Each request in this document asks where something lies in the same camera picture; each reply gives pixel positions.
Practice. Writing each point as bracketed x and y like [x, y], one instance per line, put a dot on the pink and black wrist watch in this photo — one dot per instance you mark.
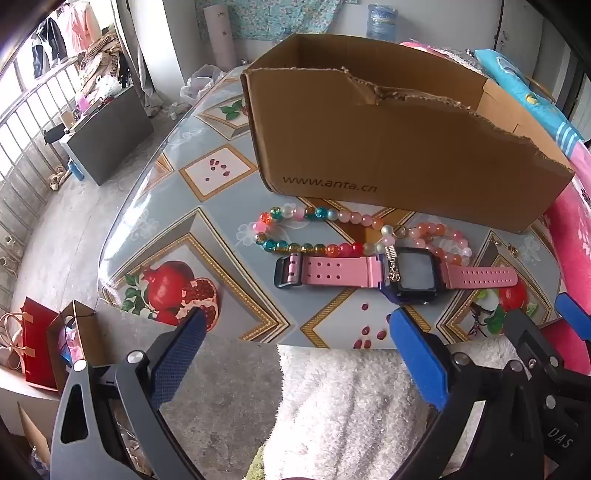
[332, 272]

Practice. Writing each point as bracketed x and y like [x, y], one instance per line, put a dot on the dark hanging jacket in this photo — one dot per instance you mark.
[48, 41]

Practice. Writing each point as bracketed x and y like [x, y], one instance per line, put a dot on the pink hanging garment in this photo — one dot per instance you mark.
[83, 25]

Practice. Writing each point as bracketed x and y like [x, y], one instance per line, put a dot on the white paper roll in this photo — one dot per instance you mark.
[220, 37]

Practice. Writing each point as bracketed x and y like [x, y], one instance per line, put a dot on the silver abacus charm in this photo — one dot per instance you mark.
[392, 253]

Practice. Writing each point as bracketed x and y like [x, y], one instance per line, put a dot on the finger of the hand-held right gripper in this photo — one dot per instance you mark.
[572, 311]
[528, 341]

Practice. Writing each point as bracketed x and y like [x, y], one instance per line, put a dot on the brown cardboard box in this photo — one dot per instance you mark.
[369, 138]

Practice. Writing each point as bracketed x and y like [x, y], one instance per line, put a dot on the white plastic bag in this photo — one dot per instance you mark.
[203, 83]

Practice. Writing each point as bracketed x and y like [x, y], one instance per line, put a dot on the red gift bag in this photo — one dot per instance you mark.
[39, 346]

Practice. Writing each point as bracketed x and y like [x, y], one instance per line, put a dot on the teal floral cloth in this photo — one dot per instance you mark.
[277, 18]

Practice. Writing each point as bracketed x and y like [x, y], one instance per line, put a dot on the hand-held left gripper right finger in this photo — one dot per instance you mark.
[418, 357]

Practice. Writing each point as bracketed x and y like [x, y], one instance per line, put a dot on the brown paper bag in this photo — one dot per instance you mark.
[85, 337]

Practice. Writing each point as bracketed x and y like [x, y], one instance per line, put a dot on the pile of clothes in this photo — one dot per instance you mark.
[104, 60]

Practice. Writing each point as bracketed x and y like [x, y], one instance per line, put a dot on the pink floral blanket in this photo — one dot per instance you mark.
[572, 221]

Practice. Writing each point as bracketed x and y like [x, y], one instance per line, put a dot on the metal railing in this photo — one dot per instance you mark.
[27, 138]

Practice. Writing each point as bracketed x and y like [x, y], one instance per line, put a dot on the grey cabinet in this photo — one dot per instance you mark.
[111, 134]

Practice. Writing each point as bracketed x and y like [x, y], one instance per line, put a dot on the flat cardboard piece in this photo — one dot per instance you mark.
[32, 434]

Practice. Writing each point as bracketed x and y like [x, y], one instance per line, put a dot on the pair of beige sandals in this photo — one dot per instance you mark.
[57, 179]

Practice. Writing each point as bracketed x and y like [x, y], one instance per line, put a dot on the white fluffy cloth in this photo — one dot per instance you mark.
[351, 415]

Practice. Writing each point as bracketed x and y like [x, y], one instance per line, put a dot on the beige handbag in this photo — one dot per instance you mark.
[9, 341]

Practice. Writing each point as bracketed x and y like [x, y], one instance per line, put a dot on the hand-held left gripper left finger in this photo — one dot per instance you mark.
[178, 360]

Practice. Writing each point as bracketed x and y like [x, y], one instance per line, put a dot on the blue water jug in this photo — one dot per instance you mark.
[382, 23]

